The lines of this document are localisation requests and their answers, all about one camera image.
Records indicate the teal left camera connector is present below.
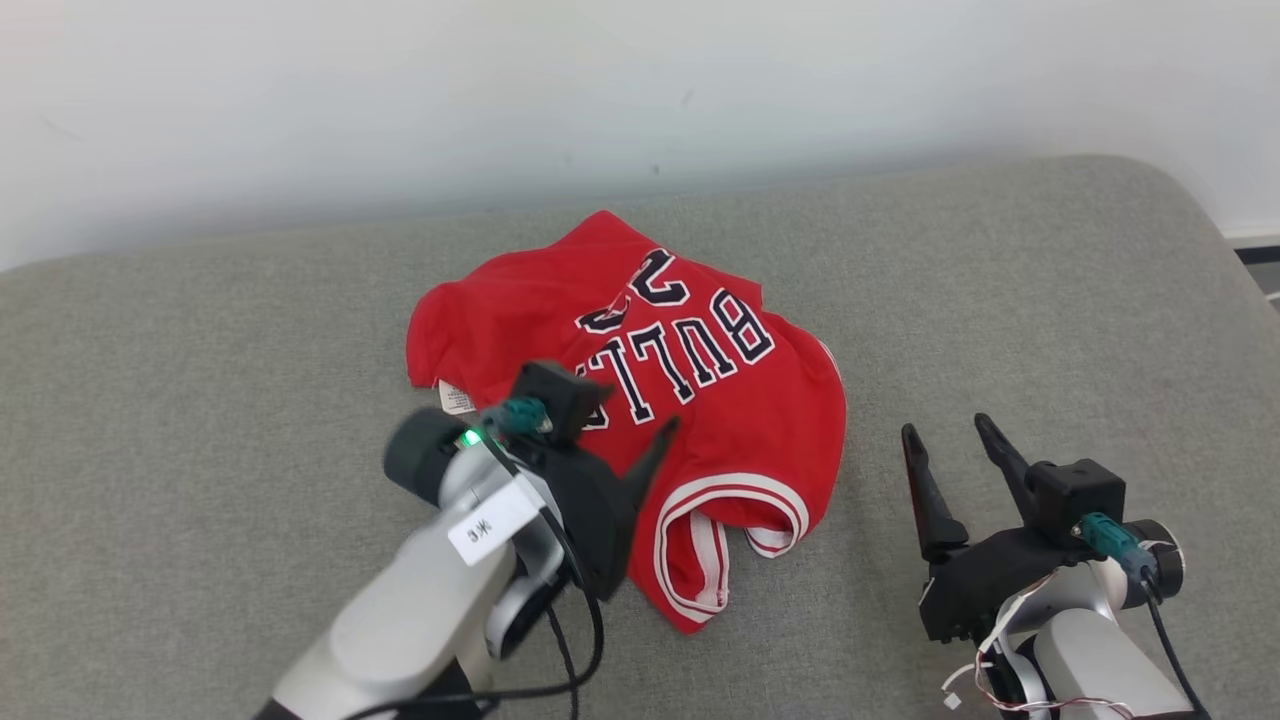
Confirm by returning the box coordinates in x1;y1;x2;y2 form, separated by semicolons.
480;397;553;438

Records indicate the white paper label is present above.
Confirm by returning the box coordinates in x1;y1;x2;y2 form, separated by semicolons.
447;486;542;568

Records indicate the teal camera connector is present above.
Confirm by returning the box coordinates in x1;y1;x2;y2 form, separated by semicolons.
480;397;553;438
1075;512;1158;581

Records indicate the grey fabric sofa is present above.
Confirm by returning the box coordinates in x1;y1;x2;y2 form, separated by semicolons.
0;155;1280;720

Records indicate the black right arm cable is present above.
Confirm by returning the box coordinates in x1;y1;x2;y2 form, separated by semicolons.
1140;570;1213;720

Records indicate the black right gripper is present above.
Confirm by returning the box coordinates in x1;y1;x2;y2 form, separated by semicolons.
900;412;1093;643

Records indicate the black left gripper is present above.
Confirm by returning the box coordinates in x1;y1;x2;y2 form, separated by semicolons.
540;416;682;602

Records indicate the red Bulls 23 jersey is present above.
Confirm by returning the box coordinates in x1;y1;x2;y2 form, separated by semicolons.
405;210;848;635

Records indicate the teal right camera connector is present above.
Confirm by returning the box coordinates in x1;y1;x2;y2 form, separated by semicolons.
1075;512;1158;581

